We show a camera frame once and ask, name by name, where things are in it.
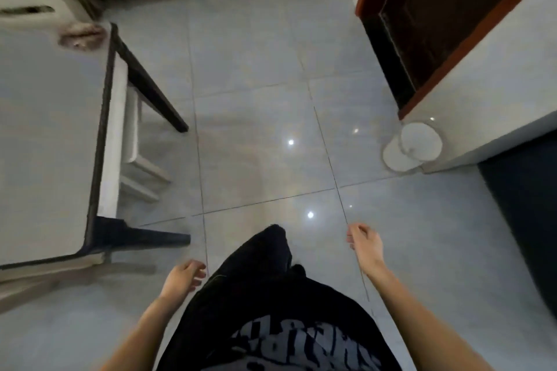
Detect person's right hand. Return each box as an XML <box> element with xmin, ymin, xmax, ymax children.
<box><xmin>346</xmin><ymin>222</ymin><xmax>386</xmax><ymax>277</ymax></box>

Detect dark brown wooden door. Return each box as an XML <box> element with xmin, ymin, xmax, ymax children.
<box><xmin>355</xmin><ymin>0</ymin><xmax>557</xmax><ymax>120</ymax></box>

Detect dark blue rug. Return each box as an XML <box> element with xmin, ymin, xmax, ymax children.
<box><xmin>476</xmin><ymin>128</ymin><xmax>557</xmax><ymax>299</ymax></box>

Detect black printed t-shirt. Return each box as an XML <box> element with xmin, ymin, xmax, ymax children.
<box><xmin>157</xmin><ymin>273</ymin><xmax>403</xmax><ymax>371</ymax></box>

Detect person's left hand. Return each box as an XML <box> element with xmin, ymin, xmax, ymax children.
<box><xmin>160</xmin><ymin>260</ymin><xmax>208</xmax><ymax>302</ymax></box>

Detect brown round coaster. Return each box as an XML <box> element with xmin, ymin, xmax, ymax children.
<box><xmin>59</xmin><ymin>22</ymin><xmax>107</xmax><ymax>51</ymax></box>

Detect grey table with black frame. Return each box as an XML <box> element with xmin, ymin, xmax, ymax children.
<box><xmin>0</xmin><ymin>21</ymin><xmax>192</xmax><ymax>272</ymax></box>

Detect black trousers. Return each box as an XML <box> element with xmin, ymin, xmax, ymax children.
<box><xmin>208</xmin><ymin>224</ymin><xmax>307</xmax><ymax>297</ymax></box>

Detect white round waste bin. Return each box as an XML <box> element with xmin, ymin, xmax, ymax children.
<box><xmin>381</xmin><ymin>121</ymin><xmax>445</xmax><ymax>172</ymax></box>

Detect person's left forearm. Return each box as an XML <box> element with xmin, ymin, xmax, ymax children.
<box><xmin>100</xmin><ymin>292</ymin><xmax>185</xmax><ymax>371</ymax></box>

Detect person's right forearm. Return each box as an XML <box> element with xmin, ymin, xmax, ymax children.
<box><xmin>362</xmin><ymin>263</ymin><xmax>498</xmax><ymax>371</ymax></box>

